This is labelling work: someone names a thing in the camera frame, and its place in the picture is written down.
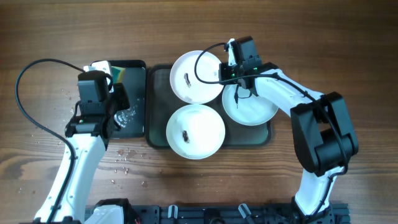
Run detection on green yellow sponge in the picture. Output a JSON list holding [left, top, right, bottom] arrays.
[[111, 66, 126, 84]]

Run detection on white plate with dark smear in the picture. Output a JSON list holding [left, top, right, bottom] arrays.
[[170, 50, 223, 104]]

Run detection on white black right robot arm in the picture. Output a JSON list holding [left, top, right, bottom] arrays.
[[219, 36, 359, 222]]

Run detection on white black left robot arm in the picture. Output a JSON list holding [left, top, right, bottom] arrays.
[[34, 70, 130, 223]]

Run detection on small black tray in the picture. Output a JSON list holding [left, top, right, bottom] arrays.
[[109, 60, 147, 139]]

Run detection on large dark brown tray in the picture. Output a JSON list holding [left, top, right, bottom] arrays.
[[144, 65, 273, 149]]

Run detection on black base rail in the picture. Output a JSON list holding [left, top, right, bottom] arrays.
[[83, 198, 351, 224]]

